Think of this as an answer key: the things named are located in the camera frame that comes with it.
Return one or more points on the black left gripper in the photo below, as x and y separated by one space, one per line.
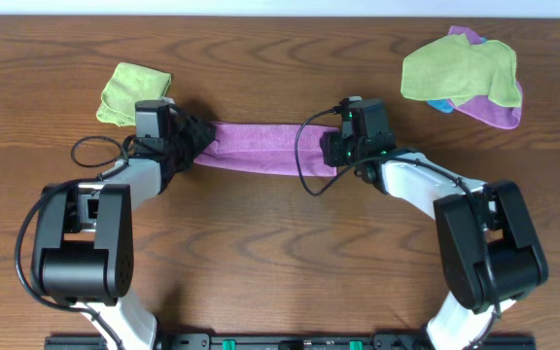
183 141

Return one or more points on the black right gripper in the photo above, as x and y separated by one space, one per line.
331 141

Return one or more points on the purple microfiber cloth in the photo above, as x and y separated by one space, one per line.
274 149

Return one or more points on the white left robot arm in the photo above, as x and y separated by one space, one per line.
82 258

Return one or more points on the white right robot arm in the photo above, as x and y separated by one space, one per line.
491 255

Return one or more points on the folded green cloth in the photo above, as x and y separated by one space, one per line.
129 84

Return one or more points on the blue cloth in pile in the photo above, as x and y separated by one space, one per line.
442 105

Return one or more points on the crumpled green cloth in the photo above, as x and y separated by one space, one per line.
453 68

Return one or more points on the purple cloth in pile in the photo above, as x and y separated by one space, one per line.
480 107

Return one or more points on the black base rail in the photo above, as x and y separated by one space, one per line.
204 341

